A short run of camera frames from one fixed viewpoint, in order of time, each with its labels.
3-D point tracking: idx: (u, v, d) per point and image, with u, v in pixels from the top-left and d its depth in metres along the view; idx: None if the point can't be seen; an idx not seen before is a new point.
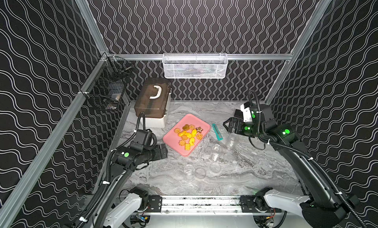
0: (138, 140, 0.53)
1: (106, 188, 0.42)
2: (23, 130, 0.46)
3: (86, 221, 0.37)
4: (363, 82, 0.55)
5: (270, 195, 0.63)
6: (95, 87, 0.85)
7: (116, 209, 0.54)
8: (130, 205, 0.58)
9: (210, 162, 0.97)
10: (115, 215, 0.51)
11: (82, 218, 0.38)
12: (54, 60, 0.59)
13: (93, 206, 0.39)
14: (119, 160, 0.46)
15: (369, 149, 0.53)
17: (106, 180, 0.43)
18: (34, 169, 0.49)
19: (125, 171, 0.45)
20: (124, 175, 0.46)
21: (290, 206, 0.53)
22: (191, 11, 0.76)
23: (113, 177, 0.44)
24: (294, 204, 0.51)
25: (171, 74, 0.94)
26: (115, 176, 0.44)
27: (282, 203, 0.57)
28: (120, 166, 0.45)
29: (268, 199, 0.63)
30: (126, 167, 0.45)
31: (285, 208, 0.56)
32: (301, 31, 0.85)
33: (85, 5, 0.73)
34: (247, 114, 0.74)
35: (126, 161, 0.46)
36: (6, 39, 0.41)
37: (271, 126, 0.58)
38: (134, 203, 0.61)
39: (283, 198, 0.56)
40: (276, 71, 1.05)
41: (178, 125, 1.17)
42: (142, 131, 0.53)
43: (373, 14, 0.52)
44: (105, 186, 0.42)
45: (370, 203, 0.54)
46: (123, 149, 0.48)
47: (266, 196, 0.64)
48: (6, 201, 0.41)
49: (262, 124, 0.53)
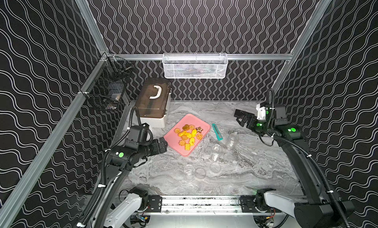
0: (133, 137, 0.50)
1: (103, 191, 0.40)
2: (23, 130, 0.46)
3: (84, 226, 0.36)
4: (363, 82, 0.55)
5: (270, 193, 0.63)
6: (95, 87, 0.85)
7: (116, 209, 0.54)
8: (130, 204, 0.58)
9: (210, 162, 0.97)
10: (117, 215, 0.51)
11: (79, 223, 0.37)
12: (54, 60, 0.59)
13: (90, 210, 0.38)
14: (113, 160, 0.44)
15: (369, 149, 0.53)
17: (101, 183, 0.41)
18: (35, 169, 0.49)
19: (120, 172, 0.43)
20: (120, 175, 0.44)
21: (285, 205, 0.53)
22: (191, 11, 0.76)
23: (109, 179, 0.42)
24: (289, 205, 0.51)
25: (171, 74, 0.94)
26: (111, 178, 0.42)
27: (279, 202, 0.57)
28: (115, 167, 0.43)
29: (268, 197, 0.63)
30: (120, 168, 0.43)
31: (281, 208, 0.56)
32: (301, 31, 0.85)
33: (85, 5, 0.73)
34: (262, 112, 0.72)
35: (122, 161, 0.44)
36: (6, 39, 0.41)
37: (282, 123, 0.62)
38: (134, 202, 0.60)
39: (279, 197, 0.57)
40: (276, 71, 1.05)
41: (178, 125, 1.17)
42: (136, 128, 0.50)
43: (373, 14, 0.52)
44: (101, 189, 0.40)
45: (370, 203, 0.54)
46: (117, 149, 0.46)
47: (266, 194, 0.64)
48: (7, 201, 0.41)
49: (272, 120, 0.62)
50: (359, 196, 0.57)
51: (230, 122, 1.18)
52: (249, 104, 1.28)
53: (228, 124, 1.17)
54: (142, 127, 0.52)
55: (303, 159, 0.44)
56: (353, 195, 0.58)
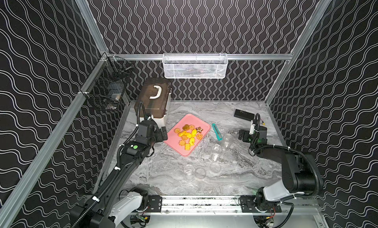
0: (142, 132, 0.56)
1: (117, 173, 0.46)
2: (23, 130, 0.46)
3: (99, 200, 0.40)
4: (363, 82, 0.55)
5: (267, 187, 0.65)
6: (95, 87, 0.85)
7: (119, 203, 0.54)
8: (133, 203, 0.59)
9: (210, 162, 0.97)
10: (119, 208, 0.52)
11: (95, 197, 0.40)
12: (54, 60, 0.59)
13: (105, 188, 0.42)
14: (128, 152, 0.51)
15: (369, 149, 0.53)
17: (117, 167, 0.47)
18: (35, 169, 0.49)
19: (134, 160, 0.50)
20: (133, 162, 0.50)
21: (280, 184, 0.55)
22: (191, 11, 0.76)
23: (124, 165, 0.48)
24: (282, 182, 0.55)
25: (171, 74, 0.94)
26: (126, 163, 0.48)
27: (274, 189, 0.59)
28: (129, 157, 0.49)
29: (267, 192, 0.65)
30: (134, 157, 0.50)
31: (275, 191, 0.59)
32: (301, 31, 0.85)
33: (85, 5, 0.73)
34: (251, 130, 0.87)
35: (135, 152, 0.51)
36: (6, 39, 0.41)
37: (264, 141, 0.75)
38: (137, 200, 0.62)
39: (275, 183, 0.59)
40: (276, 71, 1.05)
41: (178, 125, 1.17)
42: (143, 124, 0.55)
43: (373, 14, 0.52)
44: (116, 171, 0.46)
45: (370, 203, 0.54)
46: (131, 143, 0.54)
47: (266, 188, 0.66)
48: (7, 201, 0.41)
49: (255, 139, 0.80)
50: (359, 196, 0.57)
51: (230, 122, 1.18)
52: (249, 104, 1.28)
53: (228, 123, 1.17)
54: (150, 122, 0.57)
55: (271, 149, 0.63)
56: (353, 195, 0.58)
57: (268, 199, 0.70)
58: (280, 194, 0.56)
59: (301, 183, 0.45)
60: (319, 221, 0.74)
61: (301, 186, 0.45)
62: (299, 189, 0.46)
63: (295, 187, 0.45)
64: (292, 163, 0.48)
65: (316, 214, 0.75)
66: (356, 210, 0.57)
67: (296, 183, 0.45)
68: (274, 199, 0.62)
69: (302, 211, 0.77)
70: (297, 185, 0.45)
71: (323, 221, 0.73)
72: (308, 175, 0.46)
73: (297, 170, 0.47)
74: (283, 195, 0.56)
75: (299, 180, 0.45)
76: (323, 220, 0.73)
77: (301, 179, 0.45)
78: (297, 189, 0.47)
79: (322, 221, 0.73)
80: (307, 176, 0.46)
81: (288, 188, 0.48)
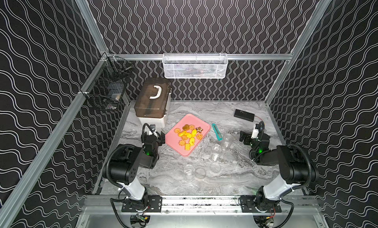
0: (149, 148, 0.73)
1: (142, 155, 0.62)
2: (23, 130, 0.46)
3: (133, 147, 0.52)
4: (363, 82, 0.55)
5: (267, 185, 0.65)
6: (95, 87, 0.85)
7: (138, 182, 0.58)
8: (135, 195, 0.60)
9: (210, 162, 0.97)
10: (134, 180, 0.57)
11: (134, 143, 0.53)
12: (54, 60, 0.59)
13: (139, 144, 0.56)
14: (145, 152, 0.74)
15: (369, 149, 0.53)
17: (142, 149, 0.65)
18: (35, 169, 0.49)
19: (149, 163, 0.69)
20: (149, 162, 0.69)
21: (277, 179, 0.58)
22: (191, 11, 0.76)
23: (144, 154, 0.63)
24: (280, 176, 0.55)
25: (171, 74, 0.94)
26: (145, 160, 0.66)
27: (273, 185, 0.60)
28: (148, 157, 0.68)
29: (266, 190, 0.65)
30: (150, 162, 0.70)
31: (274, 188, 0.60)
32: (301, 31, 0.85)
33: (85, 5, 0.73)
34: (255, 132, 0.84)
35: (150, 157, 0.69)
36: (6, 39, 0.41)
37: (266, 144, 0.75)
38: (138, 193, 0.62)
39: (274, 179, 0.60)
40: (276, 71, 1.05)
41: (178, 125, 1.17)
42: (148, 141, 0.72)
43: (373, 14, 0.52)
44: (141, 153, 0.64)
45: (370, 203, 0.54)
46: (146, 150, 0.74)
47: (264, 187, 0.67)
48: (6, 202, 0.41)
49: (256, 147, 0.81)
50: (359, 196, 0.57)
51: (230, 122, 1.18)
52: (249, 104, 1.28)
53: (228, 123, 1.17)
54: (155, 139, 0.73)
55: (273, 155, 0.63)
56: (353, 195, 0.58)
57: (268, 197, 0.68)
58: (279, 188, 0.57)
59: (298, 173, 0.47)
60: (319, 221, 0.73)
61: (297, 177, 0.47)
62: (295, 179, 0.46)
63: (291, 177, 0.48)
64: (286, 154, 0.51)
65: (316, 214, 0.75)
66: (356, 210, 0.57)
67: (292, 174, 0.47)
68: (274, 197, 0.63)
69: (302, 210, 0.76)
70: (293, 176, 0.48)
71: (323, 221, 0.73)
72: (303, 165, 0.48)
73: (292, 161, 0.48)
74: (282, 190, 0.57)
75: (295, 170, 0.47)
76: (323, 220, 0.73)
77: (297, 169, 0.47)
78: (293, 179, 0.49)
79: (322, 221, 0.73)
80: (302, 166, 0.48)
81: (285, 179, 0.52)
